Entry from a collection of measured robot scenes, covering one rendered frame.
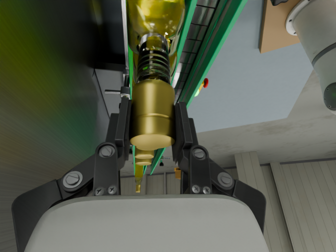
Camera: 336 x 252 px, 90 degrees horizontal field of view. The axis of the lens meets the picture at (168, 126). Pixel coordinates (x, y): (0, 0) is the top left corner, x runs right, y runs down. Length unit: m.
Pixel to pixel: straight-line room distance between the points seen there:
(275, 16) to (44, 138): 0.60
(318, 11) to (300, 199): 7.15
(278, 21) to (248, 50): 0.13
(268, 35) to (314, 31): 0.13
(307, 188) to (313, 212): 0.72
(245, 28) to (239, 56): 0.12
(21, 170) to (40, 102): 0.07
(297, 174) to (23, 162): 7.59
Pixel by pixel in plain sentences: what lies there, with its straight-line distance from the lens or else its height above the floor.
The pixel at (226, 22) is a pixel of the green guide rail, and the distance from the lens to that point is 0.36.
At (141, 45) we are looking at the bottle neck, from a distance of 0.17.
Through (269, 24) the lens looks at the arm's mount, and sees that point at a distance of 0.64.
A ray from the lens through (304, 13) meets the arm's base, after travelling 0.62.
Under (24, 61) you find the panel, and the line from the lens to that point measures 0.21.
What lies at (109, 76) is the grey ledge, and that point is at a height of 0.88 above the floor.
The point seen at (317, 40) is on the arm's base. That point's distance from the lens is 0.56.
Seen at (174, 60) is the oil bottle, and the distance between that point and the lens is 0.22.
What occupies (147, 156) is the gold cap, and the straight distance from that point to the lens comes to 0.30.
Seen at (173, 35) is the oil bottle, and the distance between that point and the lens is 0.18.
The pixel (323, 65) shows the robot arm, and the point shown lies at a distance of 0.53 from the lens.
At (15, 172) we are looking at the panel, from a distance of 0.21.
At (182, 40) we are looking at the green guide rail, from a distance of 0.35.
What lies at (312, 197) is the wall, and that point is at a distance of 7.65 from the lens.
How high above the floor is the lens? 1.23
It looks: 24 degrees down
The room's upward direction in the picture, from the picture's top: 179 degrees clockwise
